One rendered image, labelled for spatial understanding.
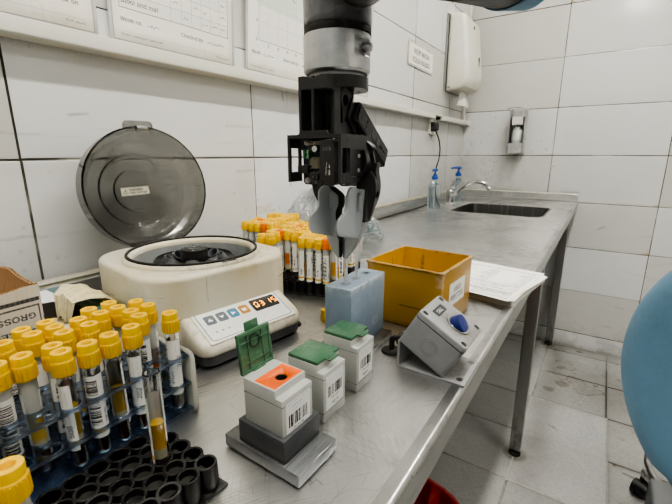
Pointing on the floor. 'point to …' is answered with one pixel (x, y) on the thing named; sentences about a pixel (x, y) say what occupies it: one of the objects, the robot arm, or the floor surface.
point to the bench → (407, 402)
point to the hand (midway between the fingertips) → (345, 246)
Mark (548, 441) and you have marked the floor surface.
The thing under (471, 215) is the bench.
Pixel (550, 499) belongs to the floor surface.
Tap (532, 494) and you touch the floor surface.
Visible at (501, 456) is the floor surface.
